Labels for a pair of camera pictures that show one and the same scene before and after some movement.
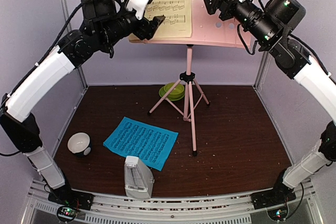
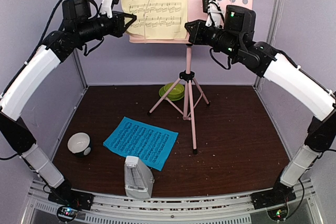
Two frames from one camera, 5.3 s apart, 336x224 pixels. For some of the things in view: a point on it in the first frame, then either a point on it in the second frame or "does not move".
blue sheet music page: (132, 138) does not move
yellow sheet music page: (173, 0) does not move
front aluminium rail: (226, 209) does not move
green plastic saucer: (162, 92) does not move
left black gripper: (149, 28) → (119, 27)
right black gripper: (218, 0) → (195, 36)
